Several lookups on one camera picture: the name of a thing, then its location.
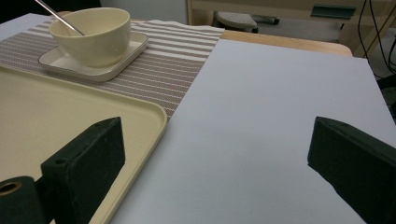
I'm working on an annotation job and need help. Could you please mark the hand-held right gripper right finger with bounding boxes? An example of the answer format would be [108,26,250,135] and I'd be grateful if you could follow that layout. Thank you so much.
[306,116,396,224]

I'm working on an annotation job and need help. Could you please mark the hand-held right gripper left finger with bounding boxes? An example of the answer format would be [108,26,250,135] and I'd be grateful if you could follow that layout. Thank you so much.
[40,116,126,224]

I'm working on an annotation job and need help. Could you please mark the beige plastic tray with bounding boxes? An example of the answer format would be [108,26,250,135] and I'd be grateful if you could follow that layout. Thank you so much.
[0,64,169,224]

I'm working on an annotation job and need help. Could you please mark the white square plate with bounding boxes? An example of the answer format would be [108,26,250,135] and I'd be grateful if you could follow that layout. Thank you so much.
[37,31,149,83]

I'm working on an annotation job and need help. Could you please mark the cream bowl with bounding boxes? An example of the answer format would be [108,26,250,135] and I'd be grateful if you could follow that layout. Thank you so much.
[48,7,132,69]

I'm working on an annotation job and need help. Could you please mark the metal spoon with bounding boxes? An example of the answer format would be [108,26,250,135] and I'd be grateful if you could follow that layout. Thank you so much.
[33,0,86,37]

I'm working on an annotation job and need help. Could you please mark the striped placemat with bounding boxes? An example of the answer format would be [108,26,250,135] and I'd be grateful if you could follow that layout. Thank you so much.
[0,19,226,121]

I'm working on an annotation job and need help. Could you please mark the wooden table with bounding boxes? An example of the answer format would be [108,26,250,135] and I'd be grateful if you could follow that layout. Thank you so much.
[56,10,354,58]

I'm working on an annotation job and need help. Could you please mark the wooden desk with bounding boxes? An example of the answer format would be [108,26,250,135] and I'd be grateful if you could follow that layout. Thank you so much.
[186,0,396,59]

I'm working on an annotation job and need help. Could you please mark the grey foot pedal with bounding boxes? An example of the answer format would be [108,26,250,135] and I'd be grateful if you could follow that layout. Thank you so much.
[214,10,280,35]

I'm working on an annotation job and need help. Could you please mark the black desk cables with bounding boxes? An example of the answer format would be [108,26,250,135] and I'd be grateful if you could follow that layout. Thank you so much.
[357,0,396,77]

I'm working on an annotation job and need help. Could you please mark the dark green desk handle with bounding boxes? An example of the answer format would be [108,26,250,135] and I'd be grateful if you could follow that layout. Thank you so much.
[310,4,358,21]

